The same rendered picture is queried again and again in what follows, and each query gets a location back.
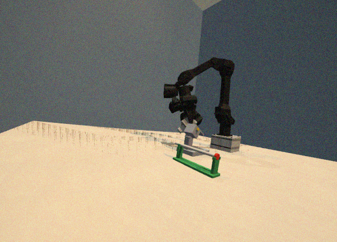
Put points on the grey pin with red head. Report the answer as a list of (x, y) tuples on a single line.
[(201, 151)]

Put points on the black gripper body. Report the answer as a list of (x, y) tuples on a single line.
[(187, 99)]

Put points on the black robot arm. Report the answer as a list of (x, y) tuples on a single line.
[(223, 111)]

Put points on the green u-shaped stand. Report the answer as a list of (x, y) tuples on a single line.
[(213, 172)]

